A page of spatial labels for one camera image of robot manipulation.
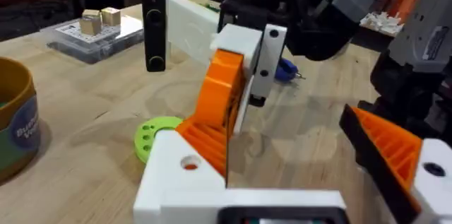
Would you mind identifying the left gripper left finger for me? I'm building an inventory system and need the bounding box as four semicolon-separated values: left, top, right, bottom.
133;116;229;224

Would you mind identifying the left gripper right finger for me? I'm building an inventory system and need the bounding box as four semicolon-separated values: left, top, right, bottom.
338;103;452;224

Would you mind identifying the blue electric screwdriver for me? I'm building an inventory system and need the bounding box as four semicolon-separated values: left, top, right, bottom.
274;57;307;84

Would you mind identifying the green disc with holes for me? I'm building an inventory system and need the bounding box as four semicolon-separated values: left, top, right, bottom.
133;116;184;165

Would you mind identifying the heap of white printed parts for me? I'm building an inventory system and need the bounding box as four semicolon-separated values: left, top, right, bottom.
359;11;404;37

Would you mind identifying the heap of orange printed parts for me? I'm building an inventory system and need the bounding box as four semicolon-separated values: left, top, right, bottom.
374;0;421;23

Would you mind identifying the clear box with wooden cubes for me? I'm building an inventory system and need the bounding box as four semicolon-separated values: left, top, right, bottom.
40;6;145;65

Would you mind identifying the yellow and green toy tub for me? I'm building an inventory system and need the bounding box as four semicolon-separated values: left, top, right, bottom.
0;56;42;183

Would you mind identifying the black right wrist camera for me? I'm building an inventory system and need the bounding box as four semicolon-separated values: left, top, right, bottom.
140;0;167;73

